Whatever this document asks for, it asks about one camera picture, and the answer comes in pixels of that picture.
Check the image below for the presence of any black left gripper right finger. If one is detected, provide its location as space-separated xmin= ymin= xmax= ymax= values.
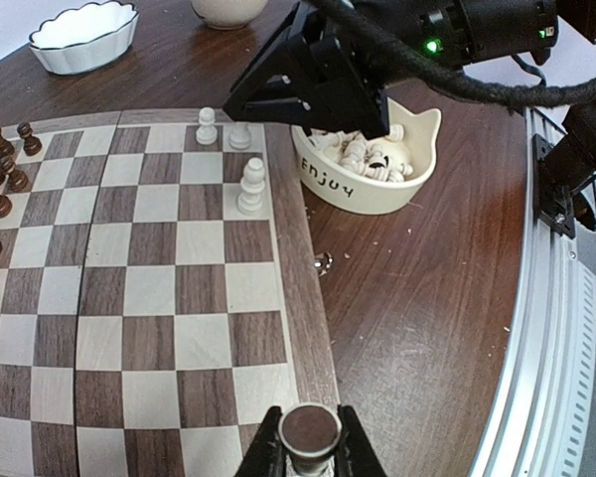
xmin=334 ymin=405 xmax=385 ymax=477

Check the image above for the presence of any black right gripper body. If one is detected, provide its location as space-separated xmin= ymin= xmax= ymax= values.
xmin=223 ymin=1 xmax=389 ymax=139

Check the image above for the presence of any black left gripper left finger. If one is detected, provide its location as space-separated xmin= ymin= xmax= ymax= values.
xmin=234 ymin=406 xmax=286 ymax=477

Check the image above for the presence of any white pawn chess piece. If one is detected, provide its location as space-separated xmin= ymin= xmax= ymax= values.
xmin=195 ymin=106 xmax=218 ymax=145

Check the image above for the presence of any wooden chess board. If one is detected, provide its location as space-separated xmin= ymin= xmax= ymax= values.
xmin=0 ymin=109 xmax=339 ymax=476

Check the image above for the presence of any dark rook chess piece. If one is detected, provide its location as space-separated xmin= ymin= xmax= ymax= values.
xmin=17 ymin=122 xmax=43 ymax=156

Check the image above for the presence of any cream cat ear bowl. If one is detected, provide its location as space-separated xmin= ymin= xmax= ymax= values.
xmin=291 ymin=99 xmax=442 ymax=215

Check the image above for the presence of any plain white round bowl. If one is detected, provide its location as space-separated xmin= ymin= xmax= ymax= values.
xmin=191 ymin=0 xmax=268 ymax=30

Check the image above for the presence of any white scalloped bowl black rim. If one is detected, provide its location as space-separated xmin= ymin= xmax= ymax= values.
xmin=29 ymin=1 xmax=139 ymax=77

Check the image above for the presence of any aluminium front rail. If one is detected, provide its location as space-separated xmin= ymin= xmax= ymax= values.
xmin=470 ymin=109 xmax=596 ymax=476

